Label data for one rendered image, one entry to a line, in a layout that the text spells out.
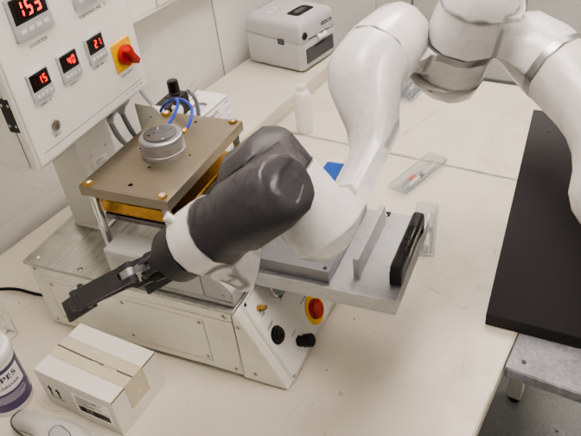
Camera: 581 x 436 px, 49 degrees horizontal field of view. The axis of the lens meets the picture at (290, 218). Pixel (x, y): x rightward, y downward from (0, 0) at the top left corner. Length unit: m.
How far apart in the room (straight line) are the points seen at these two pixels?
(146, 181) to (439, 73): 0.50
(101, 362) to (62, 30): 0.57
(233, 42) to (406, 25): 1.37
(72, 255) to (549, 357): 0.90
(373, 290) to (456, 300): 0.34
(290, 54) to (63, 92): 1.12
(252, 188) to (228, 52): 1.60
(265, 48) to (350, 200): 1.44
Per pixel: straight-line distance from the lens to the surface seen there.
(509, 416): 2.10
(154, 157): 1.14
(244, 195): 0.67
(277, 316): 1.16
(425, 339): 1.25
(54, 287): 1.34
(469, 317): 1.29
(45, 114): 1.12
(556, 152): 1.31
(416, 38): 0.96
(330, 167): 1.71
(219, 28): 2.19
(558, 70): 0.97
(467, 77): 1.02
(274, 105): 1.96
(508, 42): 1.00
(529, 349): 1.26
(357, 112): 0.89
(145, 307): 1.20
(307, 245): 0.77
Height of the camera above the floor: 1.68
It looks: 37 degrees down
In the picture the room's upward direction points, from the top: 7 degrees counter-clockwise
